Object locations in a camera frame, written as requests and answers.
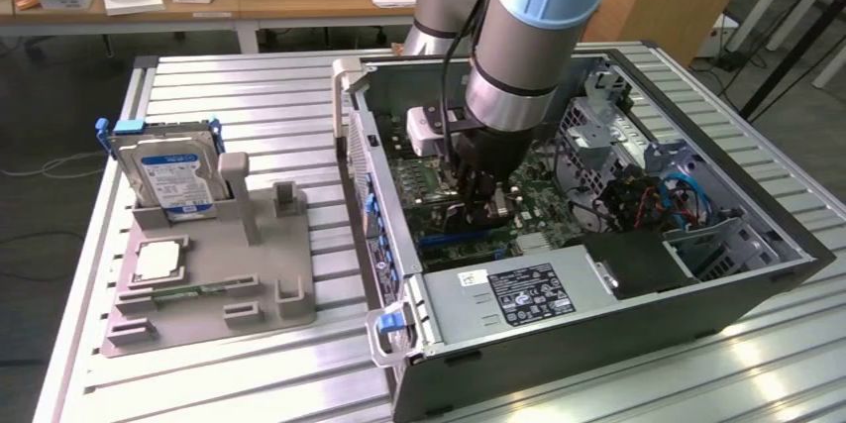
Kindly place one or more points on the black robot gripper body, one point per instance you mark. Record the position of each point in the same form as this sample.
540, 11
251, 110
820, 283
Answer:
492, 150

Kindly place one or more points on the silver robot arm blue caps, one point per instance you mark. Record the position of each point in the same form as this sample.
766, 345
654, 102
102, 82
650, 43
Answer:
521, 46

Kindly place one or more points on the blue expansion slot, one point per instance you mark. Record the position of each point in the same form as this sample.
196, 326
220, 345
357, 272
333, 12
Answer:
449, 240

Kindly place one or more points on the green motherboard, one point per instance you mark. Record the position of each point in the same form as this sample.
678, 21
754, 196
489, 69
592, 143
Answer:
548, 205

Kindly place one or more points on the silver chipset heatsink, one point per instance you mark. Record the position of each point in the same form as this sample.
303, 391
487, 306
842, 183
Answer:
533, 243

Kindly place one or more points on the black case lock tab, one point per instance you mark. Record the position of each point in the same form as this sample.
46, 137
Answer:
372, 140

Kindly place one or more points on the silver perforated drive cage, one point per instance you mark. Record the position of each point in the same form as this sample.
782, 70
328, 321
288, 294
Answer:
607, 140

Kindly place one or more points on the grey power supply unit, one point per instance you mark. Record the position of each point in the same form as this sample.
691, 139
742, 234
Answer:
463, 304

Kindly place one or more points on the black open PC case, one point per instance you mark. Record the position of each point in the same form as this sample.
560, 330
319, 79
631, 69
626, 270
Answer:
595, 344

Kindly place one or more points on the silver disk bay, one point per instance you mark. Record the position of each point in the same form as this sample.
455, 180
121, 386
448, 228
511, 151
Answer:
727, 254

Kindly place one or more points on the white floor box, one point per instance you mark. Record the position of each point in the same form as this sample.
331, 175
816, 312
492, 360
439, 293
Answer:
716, 36

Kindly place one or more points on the hard disk with blue carrier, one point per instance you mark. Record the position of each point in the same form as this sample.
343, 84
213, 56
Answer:
172, 180

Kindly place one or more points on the grey parts rack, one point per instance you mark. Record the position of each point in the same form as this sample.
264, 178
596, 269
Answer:
211, 304

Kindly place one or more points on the green loose RAM stick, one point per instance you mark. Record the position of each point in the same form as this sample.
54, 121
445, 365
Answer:
191, 290

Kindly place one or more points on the silver CPU chip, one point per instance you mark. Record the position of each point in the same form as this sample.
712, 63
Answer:
158, 262

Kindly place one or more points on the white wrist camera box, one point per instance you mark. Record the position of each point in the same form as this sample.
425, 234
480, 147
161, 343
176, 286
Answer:
425, 131

